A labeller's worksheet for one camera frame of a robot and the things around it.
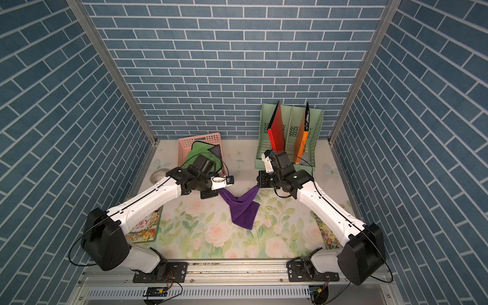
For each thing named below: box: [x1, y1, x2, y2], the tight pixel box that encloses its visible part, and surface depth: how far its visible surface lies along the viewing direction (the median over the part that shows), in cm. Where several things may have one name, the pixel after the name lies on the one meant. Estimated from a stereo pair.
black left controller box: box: [142, 286, 169, 297], surface depth 73 cm
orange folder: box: [294, 102, 311, 164], surface depth 88 cm
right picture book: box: [310, 210, 344, 250], surface depth 84 cm
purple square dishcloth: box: [217, 185, 261, 231], surface depth 87 cm
